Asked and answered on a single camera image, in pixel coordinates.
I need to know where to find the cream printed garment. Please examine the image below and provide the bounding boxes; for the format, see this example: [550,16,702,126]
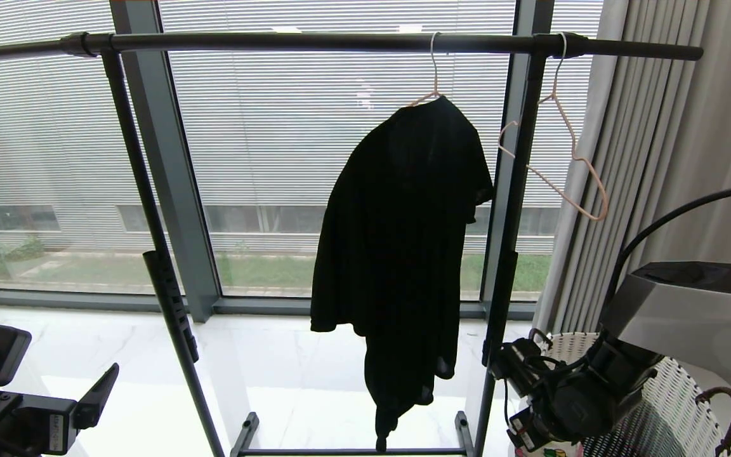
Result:
[518,444,585,457]

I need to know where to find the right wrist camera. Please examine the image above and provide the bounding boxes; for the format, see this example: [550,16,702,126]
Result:
[491,338,545,383]

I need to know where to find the beige curtain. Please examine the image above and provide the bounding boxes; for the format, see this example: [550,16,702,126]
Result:
[534,0,731,337]

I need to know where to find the window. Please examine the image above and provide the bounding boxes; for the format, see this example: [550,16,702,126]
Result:
[0,0,604,318]

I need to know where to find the black cable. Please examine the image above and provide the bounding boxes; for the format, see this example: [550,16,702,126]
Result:
[603,184,731,305]

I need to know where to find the black clothes rack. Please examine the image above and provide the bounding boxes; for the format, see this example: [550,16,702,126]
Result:
[0,30,704,457]

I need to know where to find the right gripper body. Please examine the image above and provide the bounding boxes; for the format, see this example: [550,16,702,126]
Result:
[506,380,617,454]

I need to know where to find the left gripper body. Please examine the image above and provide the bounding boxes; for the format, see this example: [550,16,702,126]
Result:
[0,388,82,457]

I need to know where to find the pink clothes hanger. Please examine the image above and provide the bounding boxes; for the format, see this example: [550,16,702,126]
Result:
[407,32,445,109]
[499,33,609,222]

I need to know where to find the black garment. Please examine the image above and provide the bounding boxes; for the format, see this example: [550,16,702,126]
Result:
[310,95,494,453]

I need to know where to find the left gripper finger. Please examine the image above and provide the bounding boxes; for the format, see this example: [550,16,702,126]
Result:
[72,362,121,431]

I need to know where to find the white laundry basket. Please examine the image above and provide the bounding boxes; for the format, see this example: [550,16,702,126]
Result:
[530,329,731,457]

